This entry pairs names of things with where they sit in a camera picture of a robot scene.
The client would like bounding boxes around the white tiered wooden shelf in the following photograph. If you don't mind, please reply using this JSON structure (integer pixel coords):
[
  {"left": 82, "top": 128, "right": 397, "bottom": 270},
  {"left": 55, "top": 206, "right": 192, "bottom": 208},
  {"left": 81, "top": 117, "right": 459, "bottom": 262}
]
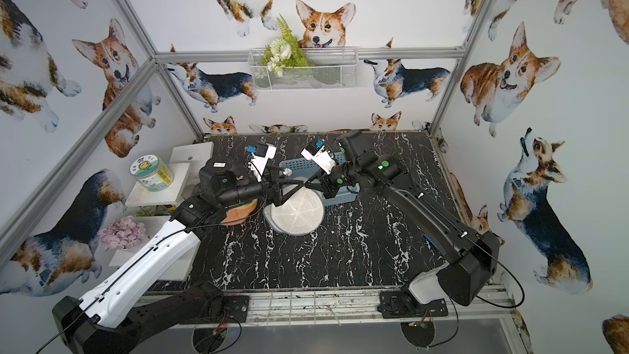
[{"left": 109, "top": 142, "right": 214, "bottom": 281}]

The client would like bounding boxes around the white wire wall basket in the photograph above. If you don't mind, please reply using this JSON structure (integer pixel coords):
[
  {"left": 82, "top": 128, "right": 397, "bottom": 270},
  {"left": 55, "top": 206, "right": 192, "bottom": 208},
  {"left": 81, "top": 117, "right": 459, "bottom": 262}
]
[{"left": 247, "top": 48, "right": 359, "bottom": 91}]

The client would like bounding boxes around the pink flower bunch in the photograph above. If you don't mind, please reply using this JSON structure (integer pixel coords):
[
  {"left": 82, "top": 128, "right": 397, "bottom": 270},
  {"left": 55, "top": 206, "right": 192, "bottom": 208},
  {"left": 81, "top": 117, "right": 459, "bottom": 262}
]
[{"left": 99, "top": 216, "right": 147, "bottom": 250}]

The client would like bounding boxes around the light blue perforated plastic basket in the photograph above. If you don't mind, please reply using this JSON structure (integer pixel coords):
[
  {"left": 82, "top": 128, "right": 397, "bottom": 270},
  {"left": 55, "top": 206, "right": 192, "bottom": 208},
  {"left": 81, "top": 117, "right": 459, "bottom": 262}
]
[{"left": 279, "top": 157, "right": 360, "bottom": 207}]

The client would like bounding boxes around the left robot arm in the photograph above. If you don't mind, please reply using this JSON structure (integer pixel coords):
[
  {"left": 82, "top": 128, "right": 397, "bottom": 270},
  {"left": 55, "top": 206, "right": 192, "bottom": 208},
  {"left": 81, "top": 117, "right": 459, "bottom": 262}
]
[{"left": 52, "top": 157, "right": 304, "bottom": 353}]

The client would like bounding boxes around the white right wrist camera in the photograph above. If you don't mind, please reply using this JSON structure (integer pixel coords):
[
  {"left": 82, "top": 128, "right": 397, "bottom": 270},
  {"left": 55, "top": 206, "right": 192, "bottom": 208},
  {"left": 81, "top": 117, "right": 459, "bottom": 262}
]
[{"left": 301, "top": 139, "right": 337, "bottom": 175}]

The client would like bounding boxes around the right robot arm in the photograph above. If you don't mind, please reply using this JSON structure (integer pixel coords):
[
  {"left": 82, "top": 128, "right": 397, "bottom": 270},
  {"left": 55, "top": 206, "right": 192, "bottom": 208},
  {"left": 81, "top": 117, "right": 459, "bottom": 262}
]
[{"left": 301, "top": 130, "right": 501, "bottom": 306}]

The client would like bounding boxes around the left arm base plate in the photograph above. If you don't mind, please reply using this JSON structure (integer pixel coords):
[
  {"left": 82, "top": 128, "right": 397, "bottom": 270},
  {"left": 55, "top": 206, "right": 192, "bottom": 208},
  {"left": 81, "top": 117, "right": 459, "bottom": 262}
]
[{"left": 194, "top": 295, "right": 251, "bottom": 324}]

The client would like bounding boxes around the green labelled round jar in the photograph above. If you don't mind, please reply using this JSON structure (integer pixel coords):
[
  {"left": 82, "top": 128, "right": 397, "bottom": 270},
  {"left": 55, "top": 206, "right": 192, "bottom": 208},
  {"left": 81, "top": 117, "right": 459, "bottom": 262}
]
[{"left": 129, "top": 154, "right": 175, "bottom": 193}]

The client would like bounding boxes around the green artificial fern plant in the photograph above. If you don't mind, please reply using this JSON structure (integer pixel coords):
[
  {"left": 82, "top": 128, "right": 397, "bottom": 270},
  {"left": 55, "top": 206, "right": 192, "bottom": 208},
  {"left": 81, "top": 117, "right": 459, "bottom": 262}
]
[{"left": 260, "top": 15, "right": 311, "bottom": 77}]

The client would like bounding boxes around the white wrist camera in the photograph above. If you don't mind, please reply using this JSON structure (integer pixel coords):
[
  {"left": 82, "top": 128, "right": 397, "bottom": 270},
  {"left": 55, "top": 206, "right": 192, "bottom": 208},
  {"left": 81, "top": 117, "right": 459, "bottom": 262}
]
[
  {"left": 301, "top": 139, "right": 337, "bottom": 175},
  {"left": 247, "top": 143, "right": 277, "bottom": 182}
]

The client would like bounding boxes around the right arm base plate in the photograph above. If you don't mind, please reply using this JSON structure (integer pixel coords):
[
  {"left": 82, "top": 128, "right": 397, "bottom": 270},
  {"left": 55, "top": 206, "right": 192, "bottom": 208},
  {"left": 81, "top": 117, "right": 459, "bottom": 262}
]
[{"left": 377, "top": 290, "right": 449, "bottom": 319}]

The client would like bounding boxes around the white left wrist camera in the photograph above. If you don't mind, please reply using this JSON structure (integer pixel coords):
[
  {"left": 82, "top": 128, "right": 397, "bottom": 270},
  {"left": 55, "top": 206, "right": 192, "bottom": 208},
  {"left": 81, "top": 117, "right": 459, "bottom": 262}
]
[{"left": 247, "top": 143, "right": 277, "bottom": 182}]

